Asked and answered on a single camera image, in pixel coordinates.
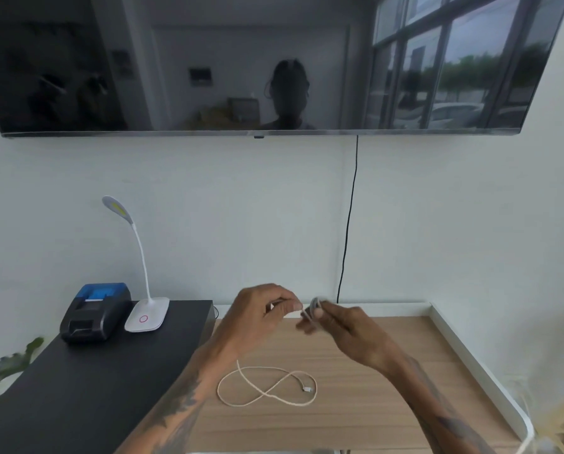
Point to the person's left forearm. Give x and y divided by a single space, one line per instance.
178 401

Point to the person's right hand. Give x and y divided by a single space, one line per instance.
353 335

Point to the white gooseneck desk lamp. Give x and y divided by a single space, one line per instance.
140 297

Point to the person's left hand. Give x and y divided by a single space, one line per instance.
251 316

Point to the person's right fingers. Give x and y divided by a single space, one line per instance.
313 321

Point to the person's left thumb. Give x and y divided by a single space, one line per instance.
278 309

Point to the person's right forearm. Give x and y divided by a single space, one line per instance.
431 411

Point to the green houseplant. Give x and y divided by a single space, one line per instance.
7 368

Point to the black and blue receipt printer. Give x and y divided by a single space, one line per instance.
95 314

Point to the black side cabinet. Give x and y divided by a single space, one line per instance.
78 387

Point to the wall-mounted black television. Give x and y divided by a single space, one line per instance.
272 61

